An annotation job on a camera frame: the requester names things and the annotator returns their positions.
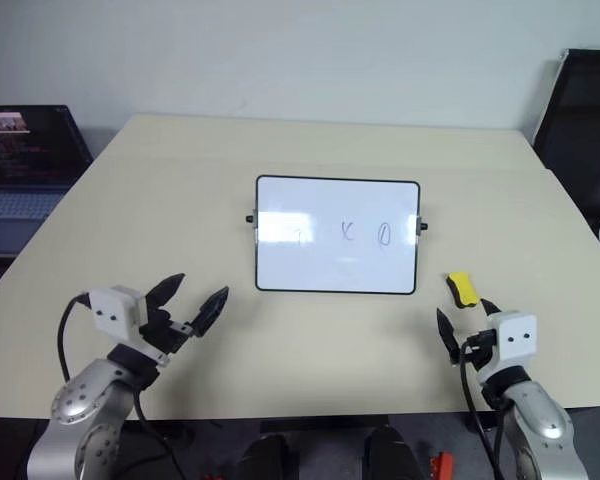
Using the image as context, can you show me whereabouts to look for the dark rounded shape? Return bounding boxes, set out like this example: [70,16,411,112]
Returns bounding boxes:
[360,424,422,480]
[235,433,292,480]

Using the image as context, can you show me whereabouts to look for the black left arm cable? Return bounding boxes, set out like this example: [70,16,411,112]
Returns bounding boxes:
[57,294,187,480]

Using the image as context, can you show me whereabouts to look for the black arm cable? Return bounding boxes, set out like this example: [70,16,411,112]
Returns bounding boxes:
[459,333,511,480]
[57,294,187,480]

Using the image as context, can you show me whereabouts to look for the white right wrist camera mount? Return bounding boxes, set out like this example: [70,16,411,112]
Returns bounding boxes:
[477,310,538,386]

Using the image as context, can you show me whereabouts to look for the open laptop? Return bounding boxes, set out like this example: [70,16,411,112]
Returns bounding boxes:
[0,104,94,258]

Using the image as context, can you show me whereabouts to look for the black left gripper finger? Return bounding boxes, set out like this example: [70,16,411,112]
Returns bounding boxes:
[143,272,187,315]
[189,286,230,338]

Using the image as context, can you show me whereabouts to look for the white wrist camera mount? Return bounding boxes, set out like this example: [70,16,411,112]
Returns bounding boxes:
[86,285,172,370]
[477,310,538,386]

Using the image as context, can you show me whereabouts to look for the red plastic object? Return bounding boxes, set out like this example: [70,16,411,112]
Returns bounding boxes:
[427,450,455,480]

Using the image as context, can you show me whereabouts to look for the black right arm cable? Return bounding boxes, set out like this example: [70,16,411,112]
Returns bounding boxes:
[459,333,511,480]

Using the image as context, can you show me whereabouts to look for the black monitor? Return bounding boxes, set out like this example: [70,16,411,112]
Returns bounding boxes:
[532,48,600,221]

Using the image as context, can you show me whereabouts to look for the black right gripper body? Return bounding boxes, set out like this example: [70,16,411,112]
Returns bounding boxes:
[460,329,498,372]

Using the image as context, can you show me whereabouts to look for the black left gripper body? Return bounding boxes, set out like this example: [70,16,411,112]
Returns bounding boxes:
[137,308,194,357]

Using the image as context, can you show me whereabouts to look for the yellow and black eraser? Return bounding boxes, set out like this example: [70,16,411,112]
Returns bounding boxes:
[446,271,481,309]

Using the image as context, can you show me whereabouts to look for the small black-framed whiteboard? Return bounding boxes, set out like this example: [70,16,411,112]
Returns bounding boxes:
[244,174,429,294]

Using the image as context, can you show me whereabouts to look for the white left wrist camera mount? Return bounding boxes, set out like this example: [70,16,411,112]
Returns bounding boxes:
[86,285,172,370]

